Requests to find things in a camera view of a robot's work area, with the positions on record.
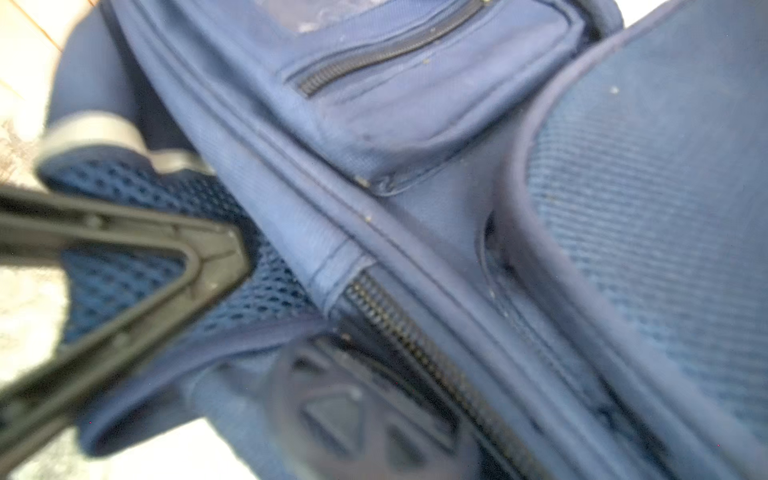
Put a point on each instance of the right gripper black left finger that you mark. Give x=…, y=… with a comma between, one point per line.
x=35, y=227

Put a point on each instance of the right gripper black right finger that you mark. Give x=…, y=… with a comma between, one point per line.
x=338, y=412

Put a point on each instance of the navy blue backpack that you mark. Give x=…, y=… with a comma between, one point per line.
x=555, y=221

